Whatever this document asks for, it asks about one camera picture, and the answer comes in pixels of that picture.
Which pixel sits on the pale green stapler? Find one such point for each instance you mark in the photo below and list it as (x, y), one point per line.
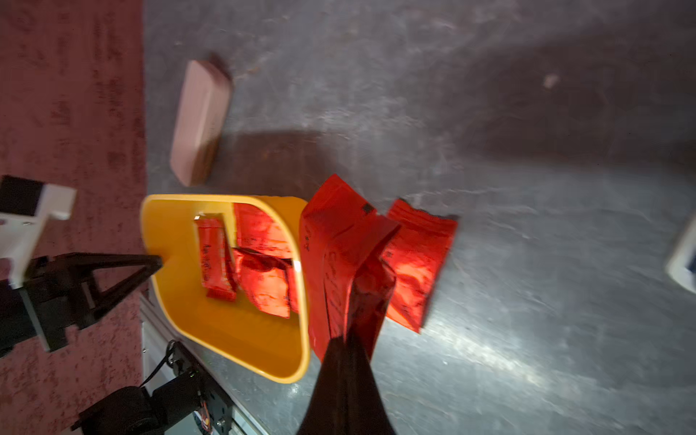
(680, 266)

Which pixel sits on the red tea bag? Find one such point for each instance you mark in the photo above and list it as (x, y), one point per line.
(416, 255)
(268, 282)
(258, 231)
(215, 258)
(348, 284)

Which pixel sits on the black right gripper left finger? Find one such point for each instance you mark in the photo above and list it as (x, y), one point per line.
(330, 410)

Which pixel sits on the pink plastic case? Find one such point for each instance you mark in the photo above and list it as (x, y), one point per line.
(203, 108)

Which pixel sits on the yellow plastic storage box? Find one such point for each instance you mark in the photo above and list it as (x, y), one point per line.
(275, 348)

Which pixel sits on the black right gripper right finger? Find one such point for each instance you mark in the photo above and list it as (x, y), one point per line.
(365, 410)

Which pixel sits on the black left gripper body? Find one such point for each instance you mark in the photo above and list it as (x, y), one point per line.
(49, 302)

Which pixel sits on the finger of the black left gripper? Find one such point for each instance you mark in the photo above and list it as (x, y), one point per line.
(97, 303)
(95, 273)

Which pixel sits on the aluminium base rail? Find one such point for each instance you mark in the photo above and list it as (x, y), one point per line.
(169, 365)

